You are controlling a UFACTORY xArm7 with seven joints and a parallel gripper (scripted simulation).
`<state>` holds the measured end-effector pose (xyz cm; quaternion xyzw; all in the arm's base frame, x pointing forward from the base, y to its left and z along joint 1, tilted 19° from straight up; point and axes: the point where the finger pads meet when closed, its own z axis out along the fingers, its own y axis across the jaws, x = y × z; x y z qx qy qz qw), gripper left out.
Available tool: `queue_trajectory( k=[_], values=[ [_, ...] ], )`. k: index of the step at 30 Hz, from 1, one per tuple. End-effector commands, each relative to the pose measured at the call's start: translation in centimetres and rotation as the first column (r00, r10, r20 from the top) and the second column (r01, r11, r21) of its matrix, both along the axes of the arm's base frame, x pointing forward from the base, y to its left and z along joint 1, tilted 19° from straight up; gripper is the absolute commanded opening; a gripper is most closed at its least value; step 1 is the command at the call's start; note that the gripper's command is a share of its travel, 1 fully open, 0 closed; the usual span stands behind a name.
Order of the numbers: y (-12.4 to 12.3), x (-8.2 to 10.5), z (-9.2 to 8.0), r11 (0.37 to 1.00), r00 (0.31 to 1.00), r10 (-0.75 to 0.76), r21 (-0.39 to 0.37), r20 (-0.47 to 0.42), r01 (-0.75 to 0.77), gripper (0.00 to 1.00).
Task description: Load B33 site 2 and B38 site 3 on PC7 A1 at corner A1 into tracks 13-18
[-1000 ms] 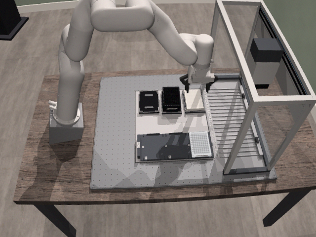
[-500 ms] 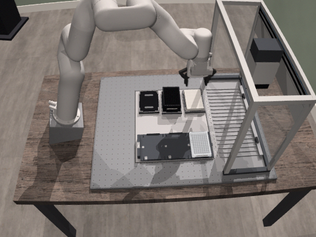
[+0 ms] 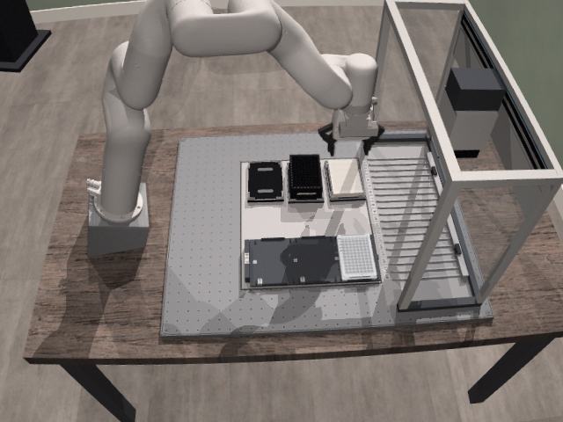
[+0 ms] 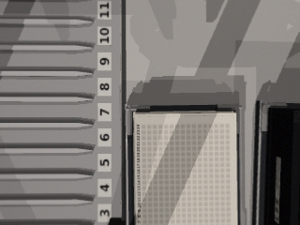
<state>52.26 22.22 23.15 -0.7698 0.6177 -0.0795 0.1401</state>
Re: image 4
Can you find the black well plate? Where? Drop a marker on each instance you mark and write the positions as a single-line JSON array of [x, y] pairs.
[[282, 168]]

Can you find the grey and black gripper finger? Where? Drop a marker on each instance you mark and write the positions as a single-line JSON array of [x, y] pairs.
[[116, 221]]

